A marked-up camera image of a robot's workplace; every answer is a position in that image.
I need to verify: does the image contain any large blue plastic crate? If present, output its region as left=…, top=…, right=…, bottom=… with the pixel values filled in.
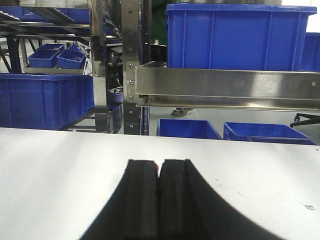
left=166, top=3, right=317, bottom=71

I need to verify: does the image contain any stainless steel shelf rack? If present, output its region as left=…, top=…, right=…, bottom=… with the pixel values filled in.
left=1, top=0, right=320, bottom=135

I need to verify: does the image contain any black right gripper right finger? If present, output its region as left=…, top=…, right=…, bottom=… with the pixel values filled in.
left=159, top=159, right=279, bottom=240

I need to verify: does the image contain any small blue bin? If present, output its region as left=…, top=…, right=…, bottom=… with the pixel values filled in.
left=28, top=49, right=61, bottom=68
left=57, top=49, right=85, bottom=69

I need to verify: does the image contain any blue crate lower left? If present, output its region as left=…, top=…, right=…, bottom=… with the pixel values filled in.
left=0, top=73, right=94, bottom=130

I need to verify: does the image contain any person in green shirt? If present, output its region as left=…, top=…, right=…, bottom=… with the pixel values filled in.
left=151, top=0, right=167, bottom=45

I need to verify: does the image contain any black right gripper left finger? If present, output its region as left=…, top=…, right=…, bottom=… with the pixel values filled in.
left=81, top=159, right=158, bottom=240

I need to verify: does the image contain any blue bin on floor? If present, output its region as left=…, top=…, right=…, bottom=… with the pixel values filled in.
left=223, top=122, right=315, bottom=145
left=156, top=118, right=222, bottom=140

